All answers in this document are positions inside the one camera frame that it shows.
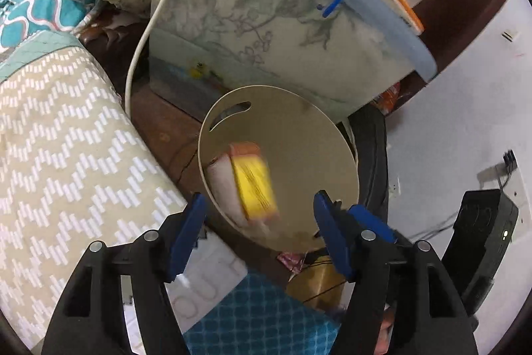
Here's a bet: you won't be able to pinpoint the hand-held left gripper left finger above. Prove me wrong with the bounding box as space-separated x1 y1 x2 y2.
42 192 207 355

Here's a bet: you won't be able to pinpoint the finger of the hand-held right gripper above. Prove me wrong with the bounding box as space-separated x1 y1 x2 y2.
348 204 396 245

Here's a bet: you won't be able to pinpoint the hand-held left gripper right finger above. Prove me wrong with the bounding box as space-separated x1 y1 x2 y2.
313 190 478 355

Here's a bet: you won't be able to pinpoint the yellow orange snack packet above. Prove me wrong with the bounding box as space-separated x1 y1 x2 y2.
228 141 280 222

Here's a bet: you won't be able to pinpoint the red candy wrapper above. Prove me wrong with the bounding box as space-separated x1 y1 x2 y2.
278 251 309 273

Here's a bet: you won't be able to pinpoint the gold foil packet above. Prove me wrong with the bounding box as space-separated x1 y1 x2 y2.
286 261 347 315

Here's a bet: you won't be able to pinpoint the white pink striped wrapper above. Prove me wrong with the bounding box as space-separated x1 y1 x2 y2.
205 154 247 229

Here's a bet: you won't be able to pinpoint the black round bin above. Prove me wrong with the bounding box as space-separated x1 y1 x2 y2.
345 104 390 223

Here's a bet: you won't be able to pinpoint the round wooden board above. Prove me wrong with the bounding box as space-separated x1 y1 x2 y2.
198 85 360 253

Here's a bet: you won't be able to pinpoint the orange snack packets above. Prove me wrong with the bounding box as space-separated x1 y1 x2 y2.
371 83 403 116

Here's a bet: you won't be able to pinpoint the beige zigzag blanket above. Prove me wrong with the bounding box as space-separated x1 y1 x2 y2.
0 31 189 351

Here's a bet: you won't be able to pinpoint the black thin cable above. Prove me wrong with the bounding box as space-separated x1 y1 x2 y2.
405 209 462 241

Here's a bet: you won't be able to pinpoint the dark wooden bed frame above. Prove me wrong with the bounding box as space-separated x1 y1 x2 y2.
77 12 217 214

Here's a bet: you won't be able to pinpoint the white cable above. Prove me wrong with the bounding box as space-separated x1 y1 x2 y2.
124 0 227 118

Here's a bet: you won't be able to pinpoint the clear storage box blue handle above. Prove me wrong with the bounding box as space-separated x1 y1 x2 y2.
149 0 438 118

